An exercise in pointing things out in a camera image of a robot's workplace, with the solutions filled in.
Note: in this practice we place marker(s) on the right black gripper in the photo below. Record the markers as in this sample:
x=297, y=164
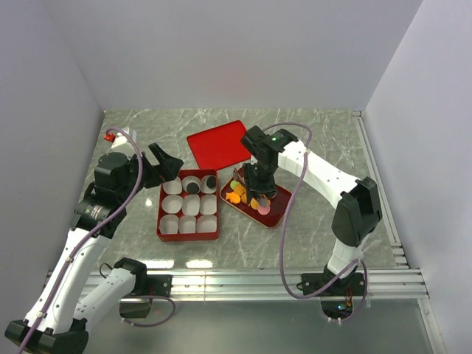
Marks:
x=269, y=188

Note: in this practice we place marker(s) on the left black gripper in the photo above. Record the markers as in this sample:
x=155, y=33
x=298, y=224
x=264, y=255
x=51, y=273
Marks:
x=167, y=169

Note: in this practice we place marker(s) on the black sandwich cookie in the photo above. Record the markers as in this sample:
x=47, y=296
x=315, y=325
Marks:
x=193, y=187
x=211, y=182

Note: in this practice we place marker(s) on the orange fish cookie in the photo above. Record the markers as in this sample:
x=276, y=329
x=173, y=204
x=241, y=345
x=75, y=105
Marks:
x=233, y=198

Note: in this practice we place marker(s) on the metal tongs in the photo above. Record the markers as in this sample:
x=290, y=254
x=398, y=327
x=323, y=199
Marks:
x=245, y=189

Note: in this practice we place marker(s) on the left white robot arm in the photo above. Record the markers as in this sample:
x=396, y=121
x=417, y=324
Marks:
x=61, y=319

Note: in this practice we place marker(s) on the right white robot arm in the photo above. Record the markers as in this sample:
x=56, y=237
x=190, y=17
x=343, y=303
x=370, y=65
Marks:
x=356, y=201

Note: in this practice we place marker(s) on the orange sandwich cookie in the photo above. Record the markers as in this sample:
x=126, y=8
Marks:
x=254, y=204

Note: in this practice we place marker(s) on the green round cookie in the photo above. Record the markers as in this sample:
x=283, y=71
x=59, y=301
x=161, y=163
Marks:
x=234, y=183

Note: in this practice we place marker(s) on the dark red gold-rimmed tray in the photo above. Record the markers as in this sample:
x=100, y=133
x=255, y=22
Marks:
x=277, y=208

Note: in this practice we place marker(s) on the pink round cookie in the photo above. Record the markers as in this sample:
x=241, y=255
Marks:
x=264, y=210

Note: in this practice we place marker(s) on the red cookie box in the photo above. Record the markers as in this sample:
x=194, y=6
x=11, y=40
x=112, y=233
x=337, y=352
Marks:
x=184, y=217

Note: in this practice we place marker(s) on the red box lid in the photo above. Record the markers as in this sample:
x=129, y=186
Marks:
x=219, y=147

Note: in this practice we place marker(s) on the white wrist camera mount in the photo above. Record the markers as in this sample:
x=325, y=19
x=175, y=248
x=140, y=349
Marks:
x=119, y=143

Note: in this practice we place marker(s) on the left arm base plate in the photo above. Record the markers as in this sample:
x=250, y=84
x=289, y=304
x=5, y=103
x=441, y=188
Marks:
x=159, y=285

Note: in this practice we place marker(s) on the aluminium rail frame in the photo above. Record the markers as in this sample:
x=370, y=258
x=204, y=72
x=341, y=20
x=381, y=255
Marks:
x=212, y=285

